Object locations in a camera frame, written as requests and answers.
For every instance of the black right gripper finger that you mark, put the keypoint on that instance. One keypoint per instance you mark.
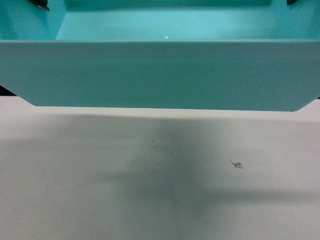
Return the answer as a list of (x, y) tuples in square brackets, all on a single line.
[(290, 2)]

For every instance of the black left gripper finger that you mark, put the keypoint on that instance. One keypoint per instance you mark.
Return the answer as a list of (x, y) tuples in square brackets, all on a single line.
[(42, 4)]

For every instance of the teal plastic bin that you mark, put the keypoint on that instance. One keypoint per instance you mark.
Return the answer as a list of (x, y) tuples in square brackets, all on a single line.
[(257, 55)]

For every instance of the small QR code sticker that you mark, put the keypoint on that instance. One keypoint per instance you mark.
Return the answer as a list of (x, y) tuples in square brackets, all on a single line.
[(237, 165)]

